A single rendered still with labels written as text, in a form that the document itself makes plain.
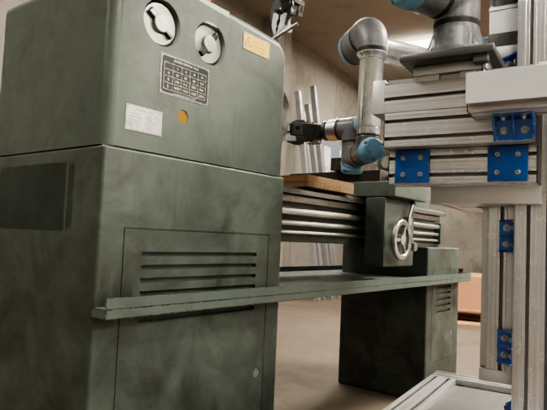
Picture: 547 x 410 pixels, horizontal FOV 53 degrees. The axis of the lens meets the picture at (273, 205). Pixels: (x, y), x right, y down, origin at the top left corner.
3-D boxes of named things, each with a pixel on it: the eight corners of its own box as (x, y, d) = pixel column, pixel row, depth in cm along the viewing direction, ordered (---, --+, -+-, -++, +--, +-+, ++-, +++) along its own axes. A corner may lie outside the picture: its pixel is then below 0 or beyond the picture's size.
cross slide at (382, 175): (379, 181, 208) (380, 169, 208) (289, 184, 234) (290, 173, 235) (400, 185, 222) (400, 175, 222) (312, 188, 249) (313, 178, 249)
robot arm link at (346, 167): (348, 170, 176) (349, 137, 177) (336, 174, 187) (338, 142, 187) (371, 172, 178) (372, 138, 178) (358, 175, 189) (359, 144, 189)
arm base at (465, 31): (492, 67, 142) (492, 30, 143) (480, 49, 129) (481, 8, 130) (433, 74, 150) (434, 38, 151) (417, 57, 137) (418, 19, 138)
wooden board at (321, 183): (308, 186, 178) (308, 174, 179) (227, 188, 201) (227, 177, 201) (353, 194, 202) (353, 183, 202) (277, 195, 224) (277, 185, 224)
